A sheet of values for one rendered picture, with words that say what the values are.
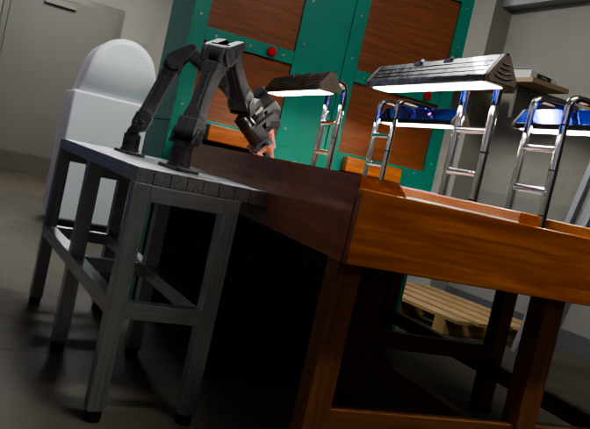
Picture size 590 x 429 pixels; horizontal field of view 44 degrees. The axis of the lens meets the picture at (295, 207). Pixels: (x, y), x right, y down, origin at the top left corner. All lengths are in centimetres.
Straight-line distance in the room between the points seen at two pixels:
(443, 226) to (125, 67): 396
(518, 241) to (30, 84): 785
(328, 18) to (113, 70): 220
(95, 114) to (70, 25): 406
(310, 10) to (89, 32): 603
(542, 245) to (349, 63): 194
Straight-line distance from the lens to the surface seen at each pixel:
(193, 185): 192
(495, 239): 169
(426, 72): 200
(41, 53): 916
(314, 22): 345
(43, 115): 915
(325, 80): 260
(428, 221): 159
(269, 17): 339
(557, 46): 562
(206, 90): 225
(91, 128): 524
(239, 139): 325
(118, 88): 531
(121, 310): 194
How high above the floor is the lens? 75
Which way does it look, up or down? 3 degrees down
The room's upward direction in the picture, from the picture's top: 13 degrees clockwise
